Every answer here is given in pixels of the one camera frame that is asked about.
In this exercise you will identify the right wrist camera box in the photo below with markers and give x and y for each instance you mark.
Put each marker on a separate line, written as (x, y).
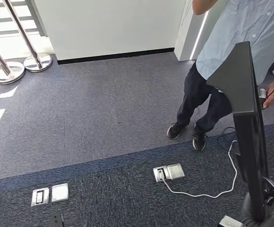
(229, 222)

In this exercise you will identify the closed steel floor socket cover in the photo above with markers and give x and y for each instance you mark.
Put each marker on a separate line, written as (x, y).
(176, 171)
(60, 192)

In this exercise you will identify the black plastic bracket part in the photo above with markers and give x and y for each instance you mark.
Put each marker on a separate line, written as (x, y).
(241, 78)

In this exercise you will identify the open steel floor socket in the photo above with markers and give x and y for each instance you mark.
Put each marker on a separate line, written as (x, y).
(156, 175)
(34, 197)

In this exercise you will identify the person's hand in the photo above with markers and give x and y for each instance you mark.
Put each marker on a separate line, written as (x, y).
(272, 94)

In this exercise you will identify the silver handheld device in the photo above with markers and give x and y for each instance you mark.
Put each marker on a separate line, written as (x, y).
(262, 94)

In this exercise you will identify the chrome stanchion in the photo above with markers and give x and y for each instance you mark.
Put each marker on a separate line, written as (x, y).
(38, 62)
(7, 73)

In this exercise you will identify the person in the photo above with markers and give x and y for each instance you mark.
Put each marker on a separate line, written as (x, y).
(234, 25)

